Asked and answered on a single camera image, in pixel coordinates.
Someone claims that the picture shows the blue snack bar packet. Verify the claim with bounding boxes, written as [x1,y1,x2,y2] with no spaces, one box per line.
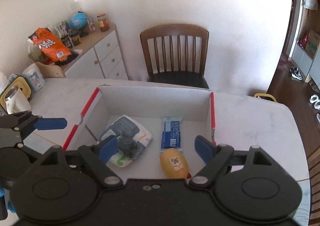
[159,117,184,153]

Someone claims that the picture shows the brown wooden chair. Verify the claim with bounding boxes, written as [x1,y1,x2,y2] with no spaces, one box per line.
[139,24,210,90]
[307,150,320,184]

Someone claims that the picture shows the dark sneakers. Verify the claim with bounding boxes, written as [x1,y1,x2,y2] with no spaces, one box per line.
[290,66,303,81]

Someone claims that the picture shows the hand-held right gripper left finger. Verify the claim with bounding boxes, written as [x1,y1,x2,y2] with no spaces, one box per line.
[37,135,124,188]

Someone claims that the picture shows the patterned paper cup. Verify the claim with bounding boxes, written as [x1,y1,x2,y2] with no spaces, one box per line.
[22,63,47,91]

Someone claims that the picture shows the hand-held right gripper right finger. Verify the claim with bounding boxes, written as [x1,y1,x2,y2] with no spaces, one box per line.
[189,135,279,188]

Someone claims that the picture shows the brown cardboard carton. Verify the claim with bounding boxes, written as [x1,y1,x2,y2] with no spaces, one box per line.
[304,30,320,59]

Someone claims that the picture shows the black item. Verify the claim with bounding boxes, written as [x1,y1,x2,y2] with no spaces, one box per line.
[117,136,145,160]

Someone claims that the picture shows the grey wooden cabinet unit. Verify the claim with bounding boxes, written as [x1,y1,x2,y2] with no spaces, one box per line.
[290,0,320,92]

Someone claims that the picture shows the orange snack bag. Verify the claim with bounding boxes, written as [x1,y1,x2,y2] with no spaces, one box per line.
[27,28,72,64]

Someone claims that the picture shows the small clear bottle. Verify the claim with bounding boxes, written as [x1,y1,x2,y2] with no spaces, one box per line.
[86,17,96,32]

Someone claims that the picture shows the white slippers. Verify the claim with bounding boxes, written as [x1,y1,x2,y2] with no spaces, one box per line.
[309,94,320,110]

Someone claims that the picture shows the white kettle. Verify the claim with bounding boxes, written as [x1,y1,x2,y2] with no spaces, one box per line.
[4,86,32,115]

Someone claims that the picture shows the light wooden holder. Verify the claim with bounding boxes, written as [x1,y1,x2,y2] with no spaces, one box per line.
[34,62,66,78]

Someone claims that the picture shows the red bag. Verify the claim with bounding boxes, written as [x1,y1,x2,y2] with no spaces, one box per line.
[299,32,310,48]

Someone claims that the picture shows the red patterned doormat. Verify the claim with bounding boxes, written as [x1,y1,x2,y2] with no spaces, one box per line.
[276,56,292,70]

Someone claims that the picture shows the white blue marble desktop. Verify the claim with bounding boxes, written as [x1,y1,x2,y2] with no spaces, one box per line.
[0,77,312,226]

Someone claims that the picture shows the red cardboard box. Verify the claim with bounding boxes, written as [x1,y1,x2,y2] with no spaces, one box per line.
[62,85,217,180]

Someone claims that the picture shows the yellow stool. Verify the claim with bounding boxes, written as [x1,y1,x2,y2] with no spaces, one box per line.
[254,93,277,103]

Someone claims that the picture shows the white blue-grey snack bag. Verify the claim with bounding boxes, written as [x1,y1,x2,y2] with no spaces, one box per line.
[98,115,153,168]

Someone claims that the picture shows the orange snack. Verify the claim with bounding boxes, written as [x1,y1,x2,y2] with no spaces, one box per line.
[160,148,192,180]

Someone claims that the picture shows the blue globe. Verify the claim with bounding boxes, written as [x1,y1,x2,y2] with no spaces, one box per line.
[70,12,88,37]

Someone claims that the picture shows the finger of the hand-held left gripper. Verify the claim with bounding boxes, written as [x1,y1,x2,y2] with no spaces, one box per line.
[0,111,67,145]

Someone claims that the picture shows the yellow container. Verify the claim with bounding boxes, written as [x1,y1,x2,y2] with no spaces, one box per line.
[0,75,33,110]

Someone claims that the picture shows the black patterned box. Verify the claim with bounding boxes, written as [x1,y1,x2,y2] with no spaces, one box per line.
[54,20,73,38]

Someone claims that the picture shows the white wooden sideboard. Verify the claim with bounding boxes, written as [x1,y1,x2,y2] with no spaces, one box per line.
[59,23,129,81]

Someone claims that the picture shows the red lidded sauce jar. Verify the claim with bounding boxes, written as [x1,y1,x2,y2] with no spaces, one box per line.
[97,14,110,32]

